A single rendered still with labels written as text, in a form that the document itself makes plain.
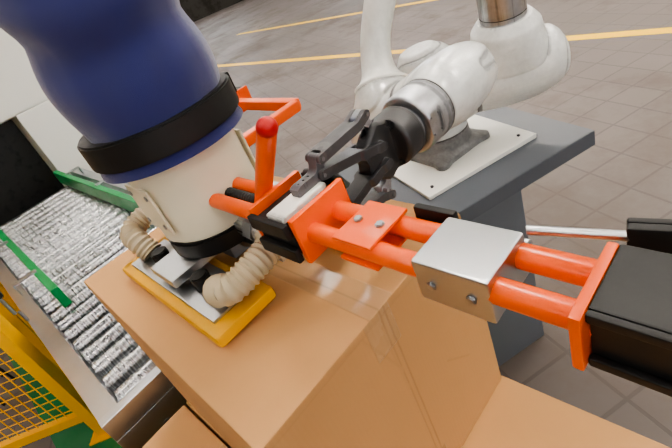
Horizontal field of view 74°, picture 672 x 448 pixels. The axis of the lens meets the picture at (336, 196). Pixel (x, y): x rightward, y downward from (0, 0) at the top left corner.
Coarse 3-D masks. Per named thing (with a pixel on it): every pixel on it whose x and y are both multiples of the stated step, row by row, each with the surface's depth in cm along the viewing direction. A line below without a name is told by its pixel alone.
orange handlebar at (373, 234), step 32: (320, 224) 47; (352, 224) 44; (384, 224) 42; (416, 224) 42; (352, 256) 44; (384, 256) 40; (544, 256) 33; (576, 256) 32; (512, 288) 32; (544, 320) 30
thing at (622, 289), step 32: (608, 256) 29; (640, 256) 29; (608, 288) 28; (640, 288) 27; (576, 320) 27; (608, 320) 26; (640, 320) 25; (576, 352) 28; (608, 352) 28; (640, 352) 26; (640, 384) 27
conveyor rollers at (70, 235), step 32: (64, 192) 276; (32, 224) 250; (64, 224) 231; (96, 224) 216; (32, 256) 213; (64, 256) 199; (96, 256) 191; (32, 288) 184; (64, 288) 176; (64, 320) 154; (96, 320) 151; (96, 352) 135; (128, 352) 133; (128, 384) 117
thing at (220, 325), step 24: (168, 240) 82; (144, 264) 77; (216, 264) 70; (144, 288) 74; (168, 288) 68; (192, 288) 66; (264, 288) 61; (192, 312) 62; (216, 312) 60; (240, 312) 59; (216, 336) 57
